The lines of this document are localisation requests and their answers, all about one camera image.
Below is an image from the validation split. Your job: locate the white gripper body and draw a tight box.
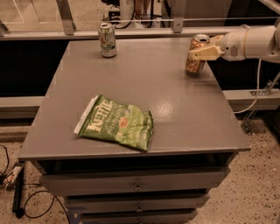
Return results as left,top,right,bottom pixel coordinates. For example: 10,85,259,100
220,31,246,61

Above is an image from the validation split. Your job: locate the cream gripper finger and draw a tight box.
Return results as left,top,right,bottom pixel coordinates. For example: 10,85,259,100
188,45,224,60
210,35,224,46

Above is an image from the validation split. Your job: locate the orange soda can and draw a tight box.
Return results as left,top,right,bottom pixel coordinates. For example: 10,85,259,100
185,34,210,74

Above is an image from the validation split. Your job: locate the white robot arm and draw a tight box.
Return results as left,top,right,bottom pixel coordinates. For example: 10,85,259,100
188,25,280,63

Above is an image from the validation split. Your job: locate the green white soda can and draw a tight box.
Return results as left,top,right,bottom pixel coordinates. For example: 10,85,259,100
98,22,116,58

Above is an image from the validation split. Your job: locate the green jalapeno chip bag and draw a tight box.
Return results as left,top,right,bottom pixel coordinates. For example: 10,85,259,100
73,94,153,151

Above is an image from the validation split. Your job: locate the grey drawer cabinet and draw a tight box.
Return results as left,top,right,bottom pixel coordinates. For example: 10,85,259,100
20,38,249,224

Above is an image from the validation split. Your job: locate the metal window railing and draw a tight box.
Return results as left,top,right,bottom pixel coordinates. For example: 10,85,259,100
0,0,280,42

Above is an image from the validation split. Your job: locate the power strip on floor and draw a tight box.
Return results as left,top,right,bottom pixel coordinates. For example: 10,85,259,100
3,164,24,186

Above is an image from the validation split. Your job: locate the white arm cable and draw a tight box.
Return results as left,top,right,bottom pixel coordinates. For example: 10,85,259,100
233,59,263,115

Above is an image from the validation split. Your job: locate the black floor cable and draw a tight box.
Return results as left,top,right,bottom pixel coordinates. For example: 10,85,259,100
0,143,71,224

